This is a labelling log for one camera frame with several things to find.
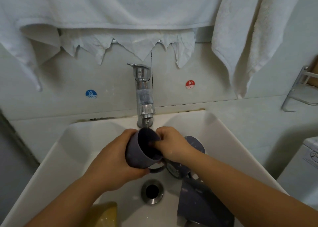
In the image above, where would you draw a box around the person's right hand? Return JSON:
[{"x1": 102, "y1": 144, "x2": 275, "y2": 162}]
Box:
[{"x1": 149, "y1": 127, "x2": 197, "y2": 164}]

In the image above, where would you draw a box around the person's left hand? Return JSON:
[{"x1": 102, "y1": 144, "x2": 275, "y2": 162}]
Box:
[{"x1": 83, "y1": 129, "x2": 151, "y2": 192}]

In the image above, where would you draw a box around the dark grey mug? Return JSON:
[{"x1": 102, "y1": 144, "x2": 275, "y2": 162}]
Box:
[
  {"x1": 177, "y1": 176, "x2": 235, "y2": 227},
  {"x1": 125, "y1": 127, "x2": 166, "y2": 174},
  {"x1": 164, "y1": 135, "x2": 206, "y2": 180}
]

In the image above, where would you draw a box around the person's right forearm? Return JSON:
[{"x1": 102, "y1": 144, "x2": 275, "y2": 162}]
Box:
[{"x1": 184, "y1": 150, "x2": 318, "y2": 227}]

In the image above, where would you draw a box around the person's left forearm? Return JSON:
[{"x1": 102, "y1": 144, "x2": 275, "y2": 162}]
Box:
[{"x1": 25, "y1": 171, "x2": 105, "y2": 227}]

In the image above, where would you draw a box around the metal sink drain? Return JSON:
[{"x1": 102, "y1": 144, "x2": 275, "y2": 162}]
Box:
[{"x1": 141, "y1": 180, "x2": 164, "y2": 205}]

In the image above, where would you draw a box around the chrome sink faucet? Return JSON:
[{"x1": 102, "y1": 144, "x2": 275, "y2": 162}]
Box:
[{"x1": 127, "y1": 63, "x2": 156, "y2": 128}]

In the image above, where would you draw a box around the yellow sponge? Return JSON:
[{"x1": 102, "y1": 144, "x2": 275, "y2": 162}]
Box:
[{"x1": 82, "y1": 201, "x2": 118, "y2": 227}]

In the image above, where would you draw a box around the white ceramic sink basin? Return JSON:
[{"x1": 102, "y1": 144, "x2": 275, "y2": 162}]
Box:
[{"x1": 0, "y1": 110, "x2": 289, "y2": 227}]

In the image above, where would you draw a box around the torn white cloth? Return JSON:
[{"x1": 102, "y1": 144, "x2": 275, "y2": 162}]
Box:
[{"x1": 59, "y1": 28, "x2": 197, "y2": 69}]

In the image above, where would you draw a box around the narrow white towel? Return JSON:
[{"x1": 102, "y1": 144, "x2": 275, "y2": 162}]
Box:
[{"x1": 211, "y1": 0, "x2": 306, "y2": 99}]

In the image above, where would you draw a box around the large white towel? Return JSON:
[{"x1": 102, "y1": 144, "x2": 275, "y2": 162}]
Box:
[{"x1": 0, "y1": 0, "x2": 228, "y2": 92}]

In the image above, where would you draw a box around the white appliance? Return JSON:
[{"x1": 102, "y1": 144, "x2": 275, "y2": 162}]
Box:
[{"x1": 276, "y1": 136, "x2": 318, "y2": 210}]

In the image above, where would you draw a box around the brown object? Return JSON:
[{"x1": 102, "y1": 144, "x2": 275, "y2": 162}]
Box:
[{"x1": 309, "y1": 56, "x2": 318, "y2": 87}]

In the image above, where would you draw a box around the metal wall rack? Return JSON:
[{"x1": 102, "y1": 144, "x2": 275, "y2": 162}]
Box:
[{"x1": 281, "y1": 66, "x2": 318, "y2": 112}]

